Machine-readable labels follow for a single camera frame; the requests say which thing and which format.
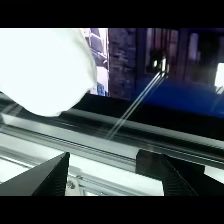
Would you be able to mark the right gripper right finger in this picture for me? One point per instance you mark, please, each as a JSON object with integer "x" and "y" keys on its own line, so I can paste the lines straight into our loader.
{"x": 186, "y": 183}

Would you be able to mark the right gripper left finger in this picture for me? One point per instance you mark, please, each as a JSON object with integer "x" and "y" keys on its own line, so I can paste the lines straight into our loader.
{"x": 43, "y": 178}

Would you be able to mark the white garment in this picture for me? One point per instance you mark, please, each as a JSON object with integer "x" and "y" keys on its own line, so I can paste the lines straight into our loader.
{"x": 43, "y": 70}

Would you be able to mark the silver frame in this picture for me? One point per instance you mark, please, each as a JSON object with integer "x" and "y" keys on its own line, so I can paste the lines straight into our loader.
{"x": 100, "y": 145}

